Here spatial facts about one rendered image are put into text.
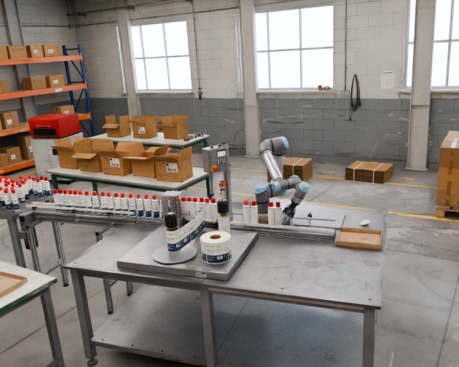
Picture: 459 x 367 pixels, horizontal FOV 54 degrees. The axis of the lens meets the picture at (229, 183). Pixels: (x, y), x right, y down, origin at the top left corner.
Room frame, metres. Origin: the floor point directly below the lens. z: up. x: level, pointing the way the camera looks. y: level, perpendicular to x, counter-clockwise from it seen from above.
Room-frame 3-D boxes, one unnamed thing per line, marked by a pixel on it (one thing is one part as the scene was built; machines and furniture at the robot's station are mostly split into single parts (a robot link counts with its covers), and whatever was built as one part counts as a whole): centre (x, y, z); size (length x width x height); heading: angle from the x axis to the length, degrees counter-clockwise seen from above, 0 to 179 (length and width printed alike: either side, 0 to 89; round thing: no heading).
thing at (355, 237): (2.99, -0.90, 0.85); 0.30 x 0.26 x 0.04; 69
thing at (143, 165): (5.40, 0.95, 0.96); 0.53 x 0.45 x 0.37; 149
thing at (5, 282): (2.71, 1.58, 0.82); 0.34 x 0.24 x 0.03; 63
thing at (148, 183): (5.68, 1.31, 0.39); 2.20 x 0.80 x 0.78; 58
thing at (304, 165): (7.43, -1.04, 0.16); 0.65 x 0.54 x 0.32; 62
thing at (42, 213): (3.85, 1.34, 0.47); 1.17 x 0.38 x 0.94; 69
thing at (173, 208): (3.41, 0.46, 1.01); 0.14 x 0.13 x 0.26; 69
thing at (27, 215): (3.93, 1.89, 0.71); 0.15 x 0.12 x 0.34; 159
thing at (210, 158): (3.46, 0.10, 1.38); 0.17 x 0.10 x 0.19; 124
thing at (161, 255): (2.85, 0.40, 0.89); 0.31 x 0.31 x 0.01
